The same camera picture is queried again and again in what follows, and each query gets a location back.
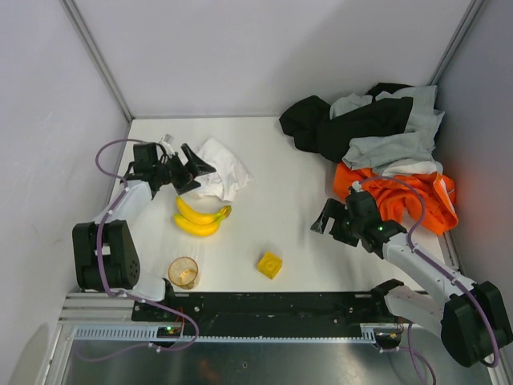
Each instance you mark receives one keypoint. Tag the right corner aluminium post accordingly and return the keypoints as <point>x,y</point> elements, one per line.
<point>469,18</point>

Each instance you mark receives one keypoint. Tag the orange transparent cup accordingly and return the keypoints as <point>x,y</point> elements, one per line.
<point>184,273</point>

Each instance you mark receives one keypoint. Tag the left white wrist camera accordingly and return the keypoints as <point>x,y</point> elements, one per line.
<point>168,142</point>

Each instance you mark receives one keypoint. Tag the corner aluminium post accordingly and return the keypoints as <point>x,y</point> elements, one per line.
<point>84,34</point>
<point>469,18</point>

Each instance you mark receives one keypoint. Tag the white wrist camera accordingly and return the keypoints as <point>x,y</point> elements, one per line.
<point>168,142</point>
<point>356,187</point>

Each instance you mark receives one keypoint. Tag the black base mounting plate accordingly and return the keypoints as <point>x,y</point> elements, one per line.
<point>281,315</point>

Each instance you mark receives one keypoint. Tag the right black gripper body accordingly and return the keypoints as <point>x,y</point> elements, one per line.
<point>337,224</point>

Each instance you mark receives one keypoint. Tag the orange cloth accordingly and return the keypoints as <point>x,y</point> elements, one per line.
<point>429,198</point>

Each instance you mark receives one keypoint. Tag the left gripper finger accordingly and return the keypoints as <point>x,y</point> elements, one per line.
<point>195,165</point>
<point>186,186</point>

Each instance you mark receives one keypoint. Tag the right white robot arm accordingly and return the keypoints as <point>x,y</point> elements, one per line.
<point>469,318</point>

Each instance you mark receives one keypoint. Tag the left corner aluminium post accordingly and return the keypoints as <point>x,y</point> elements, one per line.
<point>84,34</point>

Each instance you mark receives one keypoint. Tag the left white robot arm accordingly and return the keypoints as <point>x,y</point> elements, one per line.
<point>105,255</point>

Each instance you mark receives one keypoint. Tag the white cable duct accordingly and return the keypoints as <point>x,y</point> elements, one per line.
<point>368,334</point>

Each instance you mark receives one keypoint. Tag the aluminium frame rail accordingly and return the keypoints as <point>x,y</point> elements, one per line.
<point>418,357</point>

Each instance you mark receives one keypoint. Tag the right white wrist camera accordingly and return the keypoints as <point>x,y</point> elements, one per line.
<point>356,187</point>

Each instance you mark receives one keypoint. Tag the black cloth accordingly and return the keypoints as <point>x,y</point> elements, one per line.
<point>315,128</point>

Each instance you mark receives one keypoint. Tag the yellow banana bunch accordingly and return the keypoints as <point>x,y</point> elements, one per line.
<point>199,224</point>

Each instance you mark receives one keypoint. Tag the yellow toy block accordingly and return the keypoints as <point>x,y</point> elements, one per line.
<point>270,265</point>

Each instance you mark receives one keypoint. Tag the white cloth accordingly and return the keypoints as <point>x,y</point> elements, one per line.
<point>230,176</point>

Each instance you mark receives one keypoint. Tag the grey hooded sweatshirt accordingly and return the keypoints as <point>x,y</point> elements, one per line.
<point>413,146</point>

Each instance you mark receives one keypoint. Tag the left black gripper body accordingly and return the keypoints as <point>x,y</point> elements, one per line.
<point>176,173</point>

